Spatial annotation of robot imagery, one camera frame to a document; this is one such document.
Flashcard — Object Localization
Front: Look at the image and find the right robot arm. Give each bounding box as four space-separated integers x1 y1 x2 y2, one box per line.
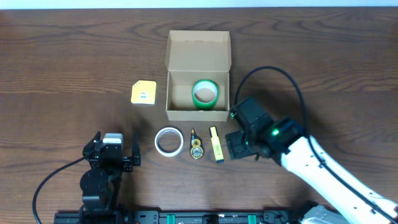
225 98 397 223

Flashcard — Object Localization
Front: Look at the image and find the green tape roll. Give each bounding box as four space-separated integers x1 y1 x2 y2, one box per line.
192 80 219 110

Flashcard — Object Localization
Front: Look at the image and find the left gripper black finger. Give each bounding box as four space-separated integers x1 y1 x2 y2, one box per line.
131 133 141 166
88 131 101 149

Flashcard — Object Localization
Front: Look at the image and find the brown cardboard box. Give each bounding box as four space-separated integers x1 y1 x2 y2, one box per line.
165 30 231 122

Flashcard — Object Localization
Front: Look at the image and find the white tape roll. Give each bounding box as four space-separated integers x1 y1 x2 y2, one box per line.
154 126 184 158

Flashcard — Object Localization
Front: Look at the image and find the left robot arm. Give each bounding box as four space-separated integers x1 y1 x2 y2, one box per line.
78 132 141 224

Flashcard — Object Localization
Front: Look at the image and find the yellow sticky note pad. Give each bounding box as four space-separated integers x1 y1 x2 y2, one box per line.
131 80 157 105

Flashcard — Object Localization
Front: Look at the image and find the yellow highlighter pen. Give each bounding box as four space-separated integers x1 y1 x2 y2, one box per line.
209 126 224 164

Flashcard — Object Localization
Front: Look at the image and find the yellow correction tape dispenser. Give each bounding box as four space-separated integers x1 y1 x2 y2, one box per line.
190 129 205 159

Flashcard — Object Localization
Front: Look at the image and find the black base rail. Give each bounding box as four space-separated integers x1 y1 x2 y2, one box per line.
53 210 305 224

